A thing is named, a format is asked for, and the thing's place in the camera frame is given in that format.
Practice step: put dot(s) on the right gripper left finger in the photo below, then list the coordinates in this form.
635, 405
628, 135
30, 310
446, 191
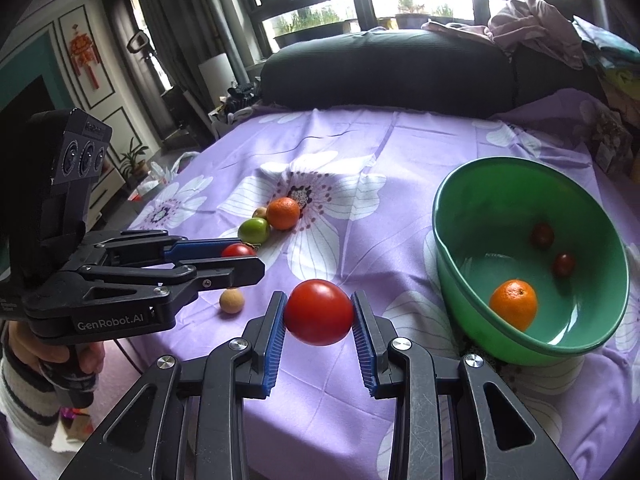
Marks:
145, 436

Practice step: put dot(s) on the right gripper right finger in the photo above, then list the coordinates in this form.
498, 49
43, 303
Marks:
450, 409

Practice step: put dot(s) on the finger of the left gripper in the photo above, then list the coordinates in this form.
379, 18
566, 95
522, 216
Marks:
185, 250
231, 272

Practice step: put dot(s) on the cherry tomato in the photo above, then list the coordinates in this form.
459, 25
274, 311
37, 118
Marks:
238, 250
542, 235
563, 265

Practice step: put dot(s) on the green round fruit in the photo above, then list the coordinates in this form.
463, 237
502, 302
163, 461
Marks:
254, 231

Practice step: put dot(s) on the large red tomato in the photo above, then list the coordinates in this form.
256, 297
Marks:
318, 313

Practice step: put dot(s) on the large orange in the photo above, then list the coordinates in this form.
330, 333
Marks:
516, 302

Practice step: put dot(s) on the left hand on handle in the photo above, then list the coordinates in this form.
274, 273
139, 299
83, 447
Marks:
29, 350

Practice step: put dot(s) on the tan round ball fruit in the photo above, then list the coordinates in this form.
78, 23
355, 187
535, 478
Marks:
231, 301

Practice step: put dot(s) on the small tan kumquat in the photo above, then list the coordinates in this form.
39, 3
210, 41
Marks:
260, 212

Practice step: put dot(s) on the small orange tangerine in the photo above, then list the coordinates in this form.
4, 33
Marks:
283, 213

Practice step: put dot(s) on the potted plant on floor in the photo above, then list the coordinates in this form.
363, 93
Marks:
133, 160

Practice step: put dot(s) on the purple floral tablecloth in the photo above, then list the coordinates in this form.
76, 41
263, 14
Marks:
366, 179

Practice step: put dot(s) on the white cylinder bin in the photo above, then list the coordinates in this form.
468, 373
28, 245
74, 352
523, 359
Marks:
218, 76

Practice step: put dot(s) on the green plastic bowl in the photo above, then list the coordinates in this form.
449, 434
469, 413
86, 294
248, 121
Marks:
483, 213

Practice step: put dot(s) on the red chinese knot decoration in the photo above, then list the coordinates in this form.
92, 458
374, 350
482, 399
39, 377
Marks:
83, 56

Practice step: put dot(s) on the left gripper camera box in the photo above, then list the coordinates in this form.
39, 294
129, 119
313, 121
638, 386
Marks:
57, 159

